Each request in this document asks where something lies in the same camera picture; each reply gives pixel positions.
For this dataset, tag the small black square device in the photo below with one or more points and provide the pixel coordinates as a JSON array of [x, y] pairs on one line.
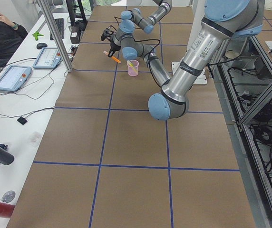
[[22, 120]]

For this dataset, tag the pink mesh pen holder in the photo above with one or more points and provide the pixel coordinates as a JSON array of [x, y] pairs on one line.
[[130, 70]]

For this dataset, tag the near teach pendant tablet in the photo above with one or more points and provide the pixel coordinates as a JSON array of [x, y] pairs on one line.
[[14, 77]]

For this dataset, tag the black keyboard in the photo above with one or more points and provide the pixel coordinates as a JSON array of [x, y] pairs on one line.
[[60, 26]]

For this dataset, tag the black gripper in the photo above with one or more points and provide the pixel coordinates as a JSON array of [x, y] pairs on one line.
[[114, 46]]

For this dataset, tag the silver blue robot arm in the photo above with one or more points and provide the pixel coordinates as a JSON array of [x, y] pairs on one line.
[[148, 16], [223, 19]]

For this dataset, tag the grey aluminium frame post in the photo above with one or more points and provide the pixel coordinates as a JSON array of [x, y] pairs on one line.
[[48, 15]]

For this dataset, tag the green plastic clamp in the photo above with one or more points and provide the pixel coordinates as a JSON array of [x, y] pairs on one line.
[[36, 35]]

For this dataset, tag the black computer mouse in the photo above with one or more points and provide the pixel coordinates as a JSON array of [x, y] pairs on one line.
[[41, 45]]

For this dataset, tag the yellow marker pen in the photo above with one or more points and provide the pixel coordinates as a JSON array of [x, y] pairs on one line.
[[132, 66]]

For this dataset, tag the teach pendant tablet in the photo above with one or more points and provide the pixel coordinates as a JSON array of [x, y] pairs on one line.
[[14, 77], [48, 58]]

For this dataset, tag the round silver bottle lid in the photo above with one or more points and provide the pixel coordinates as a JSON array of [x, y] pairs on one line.
[[8, 196]]

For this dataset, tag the black monitor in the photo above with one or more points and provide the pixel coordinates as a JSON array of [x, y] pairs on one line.
[[76, 13]]

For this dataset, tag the orange marker pen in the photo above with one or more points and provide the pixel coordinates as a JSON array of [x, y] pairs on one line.
[[112, 57]]

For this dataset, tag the far teach pendant tablet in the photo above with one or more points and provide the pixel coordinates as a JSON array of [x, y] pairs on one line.
[[48, 58]]

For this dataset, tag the black box white label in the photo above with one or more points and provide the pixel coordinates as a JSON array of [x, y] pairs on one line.
[[76, 32]]

